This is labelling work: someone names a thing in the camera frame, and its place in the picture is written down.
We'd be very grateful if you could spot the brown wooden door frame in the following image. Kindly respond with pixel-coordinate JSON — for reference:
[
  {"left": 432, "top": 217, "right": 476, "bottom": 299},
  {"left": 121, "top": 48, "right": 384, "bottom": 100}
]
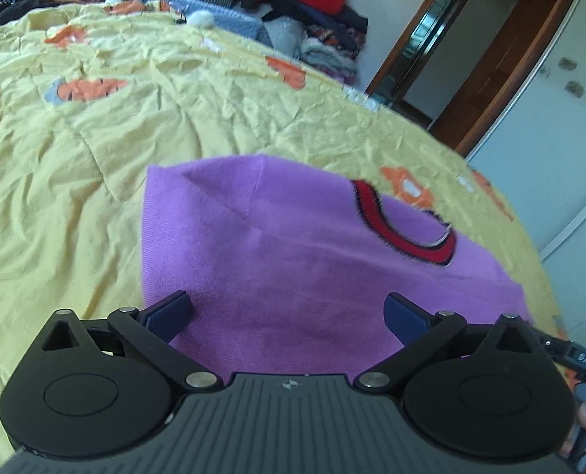
[{"left": 367, "top": 0, "right": 574, "bottom": 155}]

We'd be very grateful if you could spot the purple sweater red trim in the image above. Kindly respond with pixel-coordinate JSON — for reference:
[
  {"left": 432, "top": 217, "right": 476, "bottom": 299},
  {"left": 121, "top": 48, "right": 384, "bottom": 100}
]
[{"left": 142, "top": 155, "right": 529, "bottom": 378}]

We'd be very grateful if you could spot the yellow carrot print quilt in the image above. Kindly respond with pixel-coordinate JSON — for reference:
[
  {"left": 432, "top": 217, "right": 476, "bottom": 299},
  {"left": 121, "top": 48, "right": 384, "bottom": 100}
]
[{"left": 0, "top": 3, "right": 563, "bottom": 465}]

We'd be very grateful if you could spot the white wardrobe door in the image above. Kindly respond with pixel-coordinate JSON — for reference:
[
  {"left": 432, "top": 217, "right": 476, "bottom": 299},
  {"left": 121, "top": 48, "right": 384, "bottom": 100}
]
[{"left": 467, "top": 0, "right": 586, "bottom": 347}]

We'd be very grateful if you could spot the pile of folded clothes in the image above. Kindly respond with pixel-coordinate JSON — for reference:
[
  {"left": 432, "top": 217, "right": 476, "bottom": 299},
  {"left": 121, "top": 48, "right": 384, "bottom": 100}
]
[{"left": 236, "top": 0, "right": 369, "bottom": 86}]

